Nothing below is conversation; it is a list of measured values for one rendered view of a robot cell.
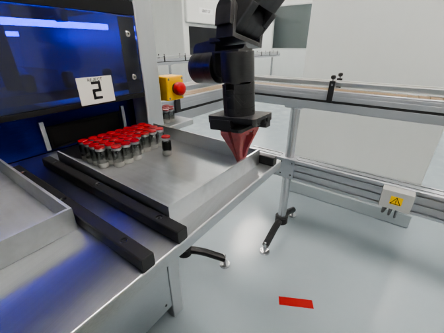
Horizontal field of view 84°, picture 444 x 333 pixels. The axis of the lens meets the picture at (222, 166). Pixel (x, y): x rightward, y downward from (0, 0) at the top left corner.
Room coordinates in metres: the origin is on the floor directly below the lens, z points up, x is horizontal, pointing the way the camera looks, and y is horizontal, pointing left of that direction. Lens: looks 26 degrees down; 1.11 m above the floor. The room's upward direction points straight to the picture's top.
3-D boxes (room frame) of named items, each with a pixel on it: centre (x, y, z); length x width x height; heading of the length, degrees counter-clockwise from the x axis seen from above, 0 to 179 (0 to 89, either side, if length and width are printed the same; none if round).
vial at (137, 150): (0.51, 0.19, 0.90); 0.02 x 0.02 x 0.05
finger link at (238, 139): (0.46, -0.03, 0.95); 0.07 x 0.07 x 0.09; 53
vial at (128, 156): (0.50, 0.21, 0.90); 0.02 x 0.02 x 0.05
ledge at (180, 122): (0.86, 0.20, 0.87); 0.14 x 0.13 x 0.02; 54
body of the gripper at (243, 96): (0.45, -0.03, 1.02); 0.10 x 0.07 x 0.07; 53
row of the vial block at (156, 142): (0.54, 0.20, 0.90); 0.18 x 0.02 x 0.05; 144
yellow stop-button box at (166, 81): (0.82, 0.17, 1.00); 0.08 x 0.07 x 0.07; 54
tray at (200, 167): (0.49, 0.13, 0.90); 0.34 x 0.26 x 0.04; 54
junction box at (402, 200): (0.93, -0.78, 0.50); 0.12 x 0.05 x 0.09; 54
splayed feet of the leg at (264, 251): (1.29, -0.38, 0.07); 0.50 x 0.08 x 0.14; 144
